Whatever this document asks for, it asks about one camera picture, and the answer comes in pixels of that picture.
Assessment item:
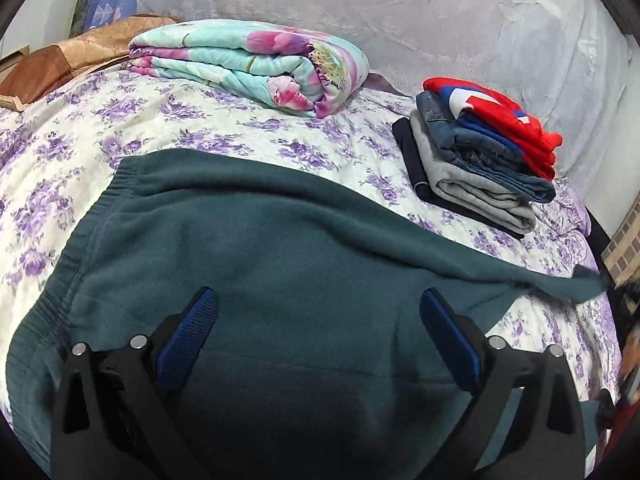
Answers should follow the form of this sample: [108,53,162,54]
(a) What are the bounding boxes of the white embroidered quilt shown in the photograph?
[135,0,636,201]

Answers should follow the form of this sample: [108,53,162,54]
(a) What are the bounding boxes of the blue folded garment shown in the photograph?
[457,112,526,161]

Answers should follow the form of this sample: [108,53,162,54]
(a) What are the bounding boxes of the red folded garment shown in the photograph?
[422,76,563,181]

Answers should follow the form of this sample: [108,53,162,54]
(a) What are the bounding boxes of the folded floral blanket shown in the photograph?
[127,19,371,120]

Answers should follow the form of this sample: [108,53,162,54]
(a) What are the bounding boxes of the purple floral bedspread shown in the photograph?
[0,67,623,411]

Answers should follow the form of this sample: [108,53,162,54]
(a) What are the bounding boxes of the folded grey sweatpants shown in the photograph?
[409,109,537,235]

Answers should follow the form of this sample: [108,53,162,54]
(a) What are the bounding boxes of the folded blue jeans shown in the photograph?
[416,91,557,204]

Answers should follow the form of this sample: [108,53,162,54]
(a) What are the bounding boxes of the cardboard box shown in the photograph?
[0,45,31,81]

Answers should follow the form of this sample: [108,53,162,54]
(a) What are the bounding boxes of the teal fleece pants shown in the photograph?
[7,152,608,480]

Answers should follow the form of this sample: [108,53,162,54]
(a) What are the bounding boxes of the brown satin cushion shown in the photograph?
[0,14,183,111]

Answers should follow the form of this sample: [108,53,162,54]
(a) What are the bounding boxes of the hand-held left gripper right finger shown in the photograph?
[419,287,588,480]

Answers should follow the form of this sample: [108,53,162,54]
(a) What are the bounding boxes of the folded black garment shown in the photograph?
[392,117,526,240]

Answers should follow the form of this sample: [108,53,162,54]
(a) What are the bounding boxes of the beige striped curtain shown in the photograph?
[600,215,640,286]

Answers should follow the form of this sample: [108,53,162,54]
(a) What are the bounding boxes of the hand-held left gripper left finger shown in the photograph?
[50,286,221,480]

